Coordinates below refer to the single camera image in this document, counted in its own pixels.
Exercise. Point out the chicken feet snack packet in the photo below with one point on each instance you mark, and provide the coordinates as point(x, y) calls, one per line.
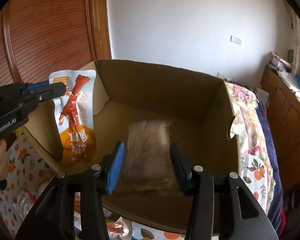
point(74, 115)

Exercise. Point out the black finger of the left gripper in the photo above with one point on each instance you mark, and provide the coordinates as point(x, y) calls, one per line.
point(51, 91)

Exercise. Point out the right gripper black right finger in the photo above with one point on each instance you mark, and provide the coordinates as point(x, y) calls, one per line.
point(196, 182)

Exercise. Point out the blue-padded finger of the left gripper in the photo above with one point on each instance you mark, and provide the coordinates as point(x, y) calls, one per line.
point(32, 86)

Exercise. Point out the wooden cabinet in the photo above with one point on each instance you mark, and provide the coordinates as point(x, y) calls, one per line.
point(283, 115)

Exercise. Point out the wooden headboard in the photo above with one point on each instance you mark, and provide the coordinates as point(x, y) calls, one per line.
point(38, 37)

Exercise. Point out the white wall switch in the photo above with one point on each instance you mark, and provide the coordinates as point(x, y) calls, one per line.
point(235, 40)

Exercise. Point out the brown cardboard box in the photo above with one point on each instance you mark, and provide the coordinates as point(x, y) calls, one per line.
point(197, 107)

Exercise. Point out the floral quilt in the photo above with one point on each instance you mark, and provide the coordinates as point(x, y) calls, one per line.
point(258, 161)

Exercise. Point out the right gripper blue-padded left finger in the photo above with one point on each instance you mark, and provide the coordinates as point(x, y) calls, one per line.
point(99, 180)

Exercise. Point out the clear brown snack packet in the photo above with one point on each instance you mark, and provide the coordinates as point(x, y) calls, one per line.
point(147, 167)

